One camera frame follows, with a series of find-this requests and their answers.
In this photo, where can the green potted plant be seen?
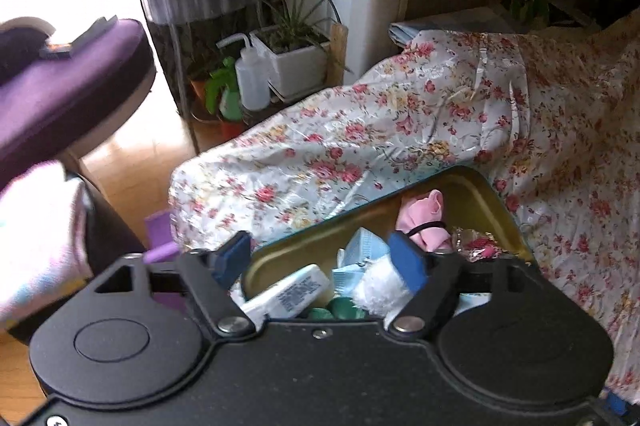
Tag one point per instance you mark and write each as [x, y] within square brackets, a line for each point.
[295, 16]

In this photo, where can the green spray bottle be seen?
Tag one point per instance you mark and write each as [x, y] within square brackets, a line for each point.
[225, 98]

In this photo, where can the gold metal tin box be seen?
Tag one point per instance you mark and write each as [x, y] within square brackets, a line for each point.
[475, 201]

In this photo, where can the floral blanket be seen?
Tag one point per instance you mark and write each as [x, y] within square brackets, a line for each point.
[450, 116]

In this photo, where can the white wash bottle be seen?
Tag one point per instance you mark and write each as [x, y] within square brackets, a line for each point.
[250, 76]

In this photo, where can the white fluffy cloth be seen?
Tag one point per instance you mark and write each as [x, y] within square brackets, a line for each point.
[380, 286]

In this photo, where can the white tissue packet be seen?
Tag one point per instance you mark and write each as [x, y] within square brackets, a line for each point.
[290, 291]

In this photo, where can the black flat device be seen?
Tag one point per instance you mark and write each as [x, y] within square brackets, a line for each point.
[59, 51]

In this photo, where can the floral sachet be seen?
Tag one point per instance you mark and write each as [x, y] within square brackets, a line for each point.
[475, 246]

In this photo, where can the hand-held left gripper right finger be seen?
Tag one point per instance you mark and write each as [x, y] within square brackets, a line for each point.
[407, 261]

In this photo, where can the wooden board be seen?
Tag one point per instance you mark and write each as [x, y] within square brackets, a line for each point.
[337, 51]

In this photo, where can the blue face mask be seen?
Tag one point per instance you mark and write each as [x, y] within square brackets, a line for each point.
[367, 248]
[350, 286]

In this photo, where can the purple chair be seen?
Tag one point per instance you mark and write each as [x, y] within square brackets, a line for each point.
[65, 81]

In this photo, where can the terracotta pot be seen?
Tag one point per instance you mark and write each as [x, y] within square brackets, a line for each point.
[197, 88]

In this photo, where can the blue grey folded cloth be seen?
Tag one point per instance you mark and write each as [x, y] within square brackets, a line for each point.
[415, 31]

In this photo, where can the pale pink cloth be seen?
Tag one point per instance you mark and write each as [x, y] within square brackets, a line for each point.
[40, 231]

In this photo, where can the green plush toy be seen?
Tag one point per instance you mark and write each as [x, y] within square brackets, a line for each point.
[342, 308]

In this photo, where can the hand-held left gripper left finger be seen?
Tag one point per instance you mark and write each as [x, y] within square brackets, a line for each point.
[235, 251]

